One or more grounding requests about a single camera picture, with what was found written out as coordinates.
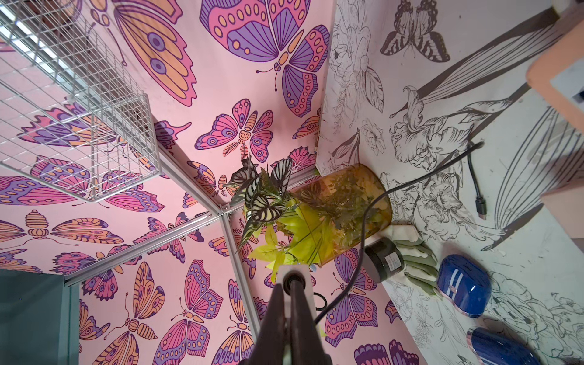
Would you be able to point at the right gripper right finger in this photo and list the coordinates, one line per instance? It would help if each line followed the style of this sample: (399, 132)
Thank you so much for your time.
(305, 344)

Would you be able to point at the aluminium cage frame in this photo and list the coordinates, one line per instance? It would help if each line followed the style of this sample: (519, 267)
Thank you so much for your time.
(213, 213)

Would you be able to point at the orange power strip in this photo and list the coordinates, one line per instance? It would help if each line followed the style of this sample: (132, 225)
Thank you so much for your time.
(557, 75)

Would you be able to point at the amber glass vase with plants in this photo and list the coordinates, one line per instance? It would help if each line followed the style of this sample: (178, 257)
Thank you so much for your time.
(311, 224)

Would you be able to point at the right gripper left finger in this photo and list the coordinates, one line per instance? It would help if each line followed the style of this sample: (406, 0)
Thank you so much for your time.
(269, 346)

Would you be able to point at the white wire wall basket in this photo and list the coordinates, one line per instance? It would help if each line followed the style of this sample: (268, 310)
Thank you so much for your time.
(75, 126)

